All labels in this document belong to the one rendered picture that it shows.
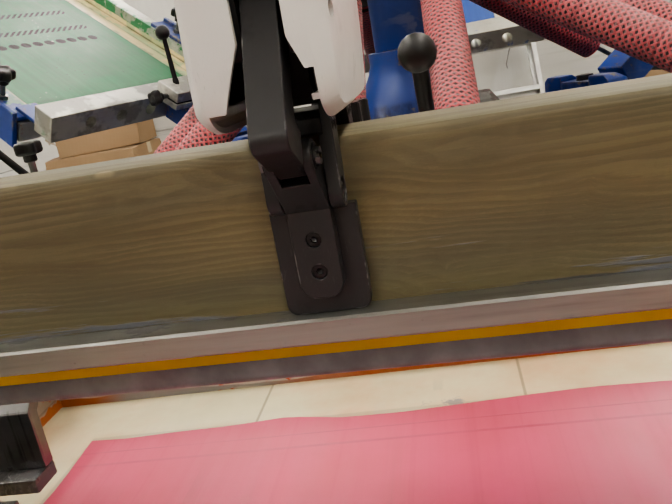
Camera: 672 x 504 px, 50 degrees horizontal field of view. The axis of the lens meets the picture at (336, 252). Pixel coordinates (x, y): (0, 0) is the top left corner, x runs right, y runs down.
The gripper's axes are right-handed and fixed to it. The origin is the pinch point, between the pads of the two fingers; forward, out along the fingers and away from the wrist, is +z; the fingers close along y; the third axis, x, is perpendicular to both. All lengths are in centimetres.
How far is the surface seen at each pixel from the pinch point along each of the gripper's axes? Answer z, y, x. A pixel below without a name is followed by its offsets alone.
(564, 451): 13.9, -5.8, 8.8
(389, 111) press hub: 2, -79, -3
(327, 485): 14.0, -4.6, -3.3
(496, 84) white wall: 28, -415, 38
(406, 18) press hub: -10, -82, 2
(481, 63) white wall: 14, -415, 30
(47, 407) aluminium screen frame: 13.2, -15.3, -25.0
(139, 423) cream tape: 14.0, -13.2, -17.3
